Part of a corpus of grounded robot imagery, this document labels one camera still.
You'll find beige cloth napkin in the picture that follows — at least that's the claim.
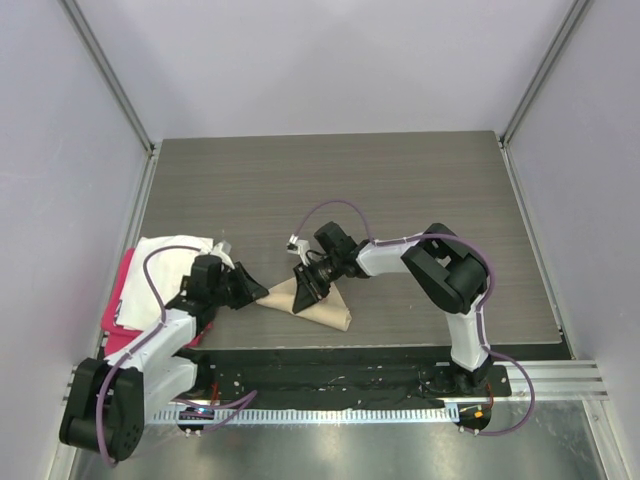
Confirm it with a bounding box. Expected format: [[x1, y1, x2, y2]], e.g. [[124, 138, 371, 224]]
[[256, 278, 352, 332]]

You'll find white folded cloth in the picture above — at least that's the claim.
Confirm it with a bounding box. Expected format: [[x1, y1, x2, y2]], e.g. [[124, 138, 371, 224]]
[[115, 235, 214, 331]]

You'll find aluminium frame post left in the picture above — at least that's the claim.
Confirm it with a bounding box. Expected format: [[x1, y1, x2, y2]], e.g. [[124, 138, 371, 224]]
[[58, 0, 154, 154]]

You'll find aluminium frame post right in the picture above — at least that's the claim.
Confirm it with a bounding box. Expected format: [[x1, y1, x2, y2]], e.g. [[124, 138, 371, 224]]
[[499, 0, 593, 149]]

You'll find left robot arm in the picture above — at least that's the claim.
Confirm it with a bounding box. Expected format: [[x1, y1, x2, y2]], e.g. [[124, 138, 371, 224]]
[[59, 254, 269, 466]]

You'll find pink folded cloth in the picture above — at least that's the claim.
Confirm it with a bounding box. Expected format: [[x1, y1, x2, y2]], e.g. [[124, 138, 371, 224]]
[[101, 237, 212, 354]]

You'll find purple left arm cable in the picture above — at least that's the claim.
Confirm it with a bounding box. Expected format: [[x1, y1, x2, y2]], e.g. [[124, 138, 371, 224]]
[[94, 242, 259, 469]]

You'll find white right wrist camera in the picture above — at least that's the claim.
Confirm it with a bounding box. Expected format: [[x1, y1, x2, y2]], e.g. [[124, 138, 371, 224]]
[[286, 234, 310, 266]]

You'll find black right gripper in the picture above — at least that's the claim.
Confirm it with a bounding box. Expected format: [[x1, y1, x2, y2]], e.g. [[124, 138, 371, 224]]
[[294, 254, 343, 314]]

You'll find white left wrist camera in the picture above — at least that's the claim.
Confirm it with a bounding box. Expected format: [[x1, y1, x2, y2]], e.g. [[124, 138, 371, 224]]
[[210, 240, 235, 270]]

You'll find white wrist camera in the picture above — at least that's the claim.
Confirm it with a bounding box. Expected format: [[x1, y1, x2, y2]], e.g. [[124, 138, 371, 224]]
[[286, 234, 310, 266], [210, 240, 235, 270]]

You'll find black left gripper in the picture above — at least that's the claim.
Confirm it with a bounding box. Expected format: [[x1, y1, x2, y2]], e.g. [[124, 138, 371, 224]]
[[209, 261, 267, 309]]

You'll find aluminium frame rail right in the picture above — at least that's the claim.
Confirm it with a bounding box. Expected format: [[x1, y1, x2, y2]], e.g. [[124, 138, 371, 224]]
[[502, 141, 608, 401]]

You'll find white slotted cable duct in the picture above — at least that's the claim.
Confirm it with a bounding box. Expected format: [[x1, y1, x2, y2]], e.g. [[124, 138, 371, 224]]
[[147, 404, 459, 426]]

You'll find aluminium frame post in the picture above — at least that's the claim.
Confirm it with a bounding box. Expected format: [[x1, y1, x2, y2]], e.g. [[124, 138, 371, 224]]
[[58, 0, 154, 154], [499, 0, 593, 149]]

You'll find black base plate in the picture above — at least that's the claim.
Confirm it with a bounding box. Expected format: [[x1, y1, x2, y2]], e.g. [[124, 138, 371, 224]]
[[179, 346, 512, 411]]

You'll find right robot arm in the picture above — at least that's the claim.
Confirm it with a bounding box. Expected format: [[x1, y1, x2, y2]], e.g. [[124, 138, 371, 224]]
[[287, 222, 492, 395]]

